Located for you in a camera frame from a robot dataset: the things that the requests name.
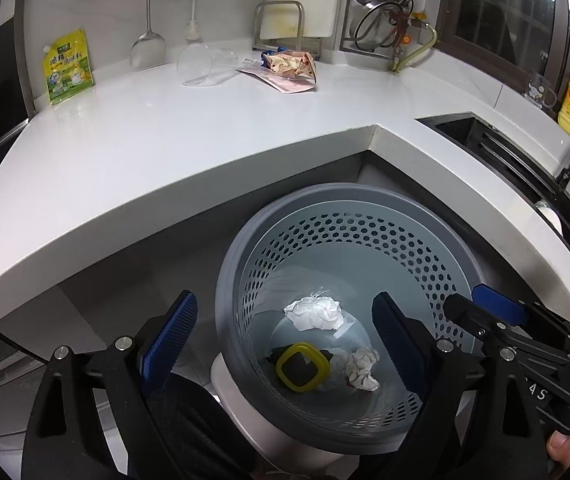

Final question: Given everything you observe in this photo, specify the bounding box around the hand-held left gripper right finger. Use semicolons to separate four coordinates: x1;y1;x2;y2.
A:
371;291;551;480

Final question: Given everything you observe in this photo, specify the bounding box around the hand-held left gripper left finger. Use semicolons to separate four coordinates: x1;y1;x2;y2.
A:
20;290;200;480

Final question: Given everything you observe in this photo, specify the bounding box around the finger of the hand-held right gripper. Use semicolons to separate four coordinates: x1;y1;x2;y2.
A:
470;284;570;347
442;294;516;352

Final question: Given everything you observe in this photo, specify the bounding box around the white tissue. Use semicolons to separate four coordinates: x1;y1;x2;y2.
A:
283;290;345;332
345;347;382;392

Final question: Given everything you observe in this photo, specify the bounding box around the clear plastic bag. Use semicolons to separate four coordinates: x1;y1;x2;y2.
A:
315;345;361;391

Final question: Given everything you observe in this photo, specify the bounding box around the grey perforated trash bin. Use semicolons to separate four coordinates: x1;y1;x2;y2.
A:
215;183;491;456

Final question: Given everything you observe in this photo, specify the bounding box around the clear plastic cup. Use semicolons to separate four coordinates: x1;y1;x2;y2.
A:
176;42;239;89

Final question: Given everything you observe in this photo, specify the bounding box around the pink packet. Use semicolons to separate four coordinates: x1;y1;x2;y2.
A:
237;65;316;95

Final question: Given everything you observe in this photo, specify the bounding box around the snack wrapper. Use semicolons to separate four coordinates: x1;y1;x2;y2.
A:
263;50;319;86

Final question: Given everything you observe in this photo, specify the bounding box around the person's right hand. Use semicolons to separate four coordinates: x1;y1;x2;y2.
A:
546;430;570;476

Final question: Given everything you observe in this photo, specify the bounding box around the person's black clothing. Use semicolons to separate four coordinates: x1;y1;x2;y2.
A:
140;375;266;480

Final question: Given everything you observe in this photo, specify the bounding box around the black kitchen sink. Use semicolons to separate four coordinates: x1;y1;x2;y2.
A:
415;114;570;281

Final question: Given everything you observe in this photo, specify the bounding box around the printed glass mug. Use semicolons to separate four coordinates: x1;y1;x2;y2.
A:
524;72;559;109

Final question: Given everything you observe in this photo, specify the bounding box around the green yellow seasoning pouch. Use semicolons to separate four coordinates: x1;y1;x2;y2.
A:
42;29;95;107

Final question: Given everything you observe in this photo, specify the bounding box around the gas valve with orange knob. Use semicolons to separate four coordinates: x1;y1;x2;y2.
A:
395;10;429;46

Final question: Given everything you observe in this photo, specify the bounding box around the metal cooking spatula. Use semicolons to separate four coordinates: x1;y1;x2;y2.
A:
130;0;169;71

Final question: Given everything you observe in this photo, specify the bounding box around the dark framed window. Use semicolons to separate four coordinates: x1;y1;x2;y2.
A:
435;0;570;91

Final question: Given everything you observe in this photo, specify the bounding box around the glass pot lid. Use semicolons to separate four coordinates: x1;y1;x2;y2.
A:
352;2;409;56

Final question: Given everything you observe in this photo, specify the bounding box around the blue and white brush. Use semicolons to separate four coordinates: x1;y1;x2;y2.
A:
185;0;204;41

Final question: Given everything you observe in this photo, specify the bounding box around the metal cutting board holder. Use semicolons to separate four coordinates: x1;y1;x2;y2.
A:
252;1;324;61

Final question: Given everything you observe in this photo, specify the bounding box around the yellow gas hose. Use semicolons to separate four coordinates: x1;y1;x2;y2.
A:
391;25;439;74

